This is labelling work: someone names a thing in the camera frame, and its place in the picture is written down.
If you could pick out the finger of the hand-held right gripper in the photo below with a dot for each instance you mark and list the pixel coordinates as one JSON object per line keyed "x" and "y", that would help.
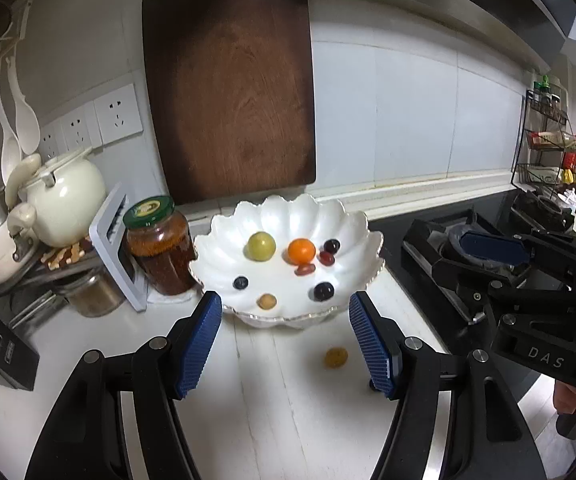
{"x": 468, "y": 272}
{"x": 493, "y": 248}

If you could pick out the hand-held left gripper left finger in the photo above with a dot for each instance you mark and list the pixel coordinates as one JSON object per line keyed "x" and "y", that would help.
{"x": 198, "y": 345}

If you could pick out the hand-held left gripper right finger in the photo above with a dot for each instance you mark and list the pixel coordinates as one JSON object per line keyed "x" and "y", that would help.
{"x": 370, "y": 345}

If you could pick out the blueberry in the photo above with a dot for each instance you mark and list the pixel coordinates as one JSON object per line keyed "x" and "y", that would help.
{"x": 240, "y": 282}

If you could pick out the red grape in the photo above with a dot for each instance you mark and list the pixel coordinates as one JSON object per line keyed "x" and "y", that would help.
{"x": 326, "y": 259}

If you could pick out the dark purple grape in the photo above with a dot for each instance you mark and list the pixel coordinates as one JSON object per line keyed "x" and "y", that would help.
{"x": 331, "y": 246}
{"x": 323, "y": 291}

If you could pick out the small orange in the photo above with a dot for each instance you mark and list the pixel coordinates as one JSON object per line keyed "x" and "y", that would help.
{"x": 301, "y": 251}

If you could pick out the yellow-green plum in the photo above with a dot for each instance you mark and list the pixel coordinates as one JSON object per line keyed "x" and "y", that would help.
{"x": 261, "y": 245}

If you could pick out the white scalloped bowl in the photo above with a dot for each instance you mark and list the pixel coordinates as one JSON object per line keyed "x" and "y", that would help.
{"x": 278, "y": 220}

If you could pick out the person's right hand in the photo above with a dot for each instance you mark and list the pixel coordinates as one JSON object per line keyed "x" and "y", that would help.
{"x": 567, "y": 399}

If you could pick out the round stove burner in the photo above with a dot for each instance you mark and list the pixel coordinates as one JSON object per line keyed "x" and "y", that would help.
{"x": 450, "y": 242}

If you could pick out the black pan support grate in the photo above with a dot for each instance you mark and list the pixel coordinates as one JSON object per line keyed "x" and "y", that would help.
{"x": 420, "y": 240}
{"x": 543, "y": 210}

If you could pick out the black gas stove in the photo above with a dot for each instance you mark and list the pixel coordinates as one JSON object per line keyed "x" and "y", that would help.
{"x": 418, "y": 310}

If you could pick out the glass jar with green lid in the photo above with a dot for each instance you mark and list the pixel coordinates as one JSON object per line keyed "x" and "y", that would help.
{"x": 160, "y": 255}

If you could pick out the glass jar of brown powder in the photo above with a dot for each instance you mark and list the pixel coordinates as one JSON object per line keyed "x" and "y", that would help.
{"x": 93, "y": 295}

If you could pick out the grey cutting board stand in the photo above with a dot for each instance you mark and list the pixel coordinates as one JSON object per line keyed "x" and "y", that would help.
{"x": 113, "y": 260}

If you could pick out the red label sauce bottle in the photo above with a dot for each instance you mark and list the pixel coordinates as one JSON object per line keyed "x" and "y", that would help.
{"x": 553, "y": 141}

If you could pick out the wooden patterned trivet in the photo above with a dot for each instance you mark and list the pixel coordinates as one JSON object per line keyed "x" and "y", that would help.
{"x": 65, "y": 254}

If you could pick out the green cap bottle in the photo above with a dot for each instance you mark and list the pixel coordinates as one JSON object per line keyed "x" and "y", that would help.
{"x": 547, "y": 92}

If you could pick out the metal counter shelf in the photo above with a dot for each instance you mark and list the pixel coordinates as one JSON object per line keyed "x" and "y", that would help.
{"x": 28, "y": 290}

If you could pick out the white ceramic pot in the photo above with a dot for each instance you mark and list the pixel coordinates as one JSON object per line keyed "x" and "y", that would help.
{"x": 68, "y": 200}

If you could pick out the white pot with steel lid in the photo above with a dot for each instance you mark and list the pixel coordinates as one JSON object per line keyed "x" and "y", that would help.
{"x": 3, "y": 255}

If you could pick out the steel range hood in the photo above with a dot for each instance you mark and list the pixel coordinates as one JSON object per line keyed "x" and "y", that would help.
{"x": 468, "y": 0}

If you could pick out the brown wooden cutting board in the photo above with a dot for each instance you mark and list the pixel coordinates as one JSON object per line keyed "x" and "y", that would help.
{"x": 228, "y": 95}

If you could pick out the white hanging ladle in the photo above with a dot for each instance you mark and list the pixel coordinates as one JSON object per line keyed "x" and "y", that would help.
{"x": 9, "y": 145}
{"x": 27, "y": 120}

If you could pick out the white wall outlet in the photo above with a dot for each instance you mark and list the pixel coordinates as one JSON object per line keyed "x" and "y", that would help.
{"x": 53, "y": 141}
{"x": 79, "y": 129}
{"x": 118, "y": 115}

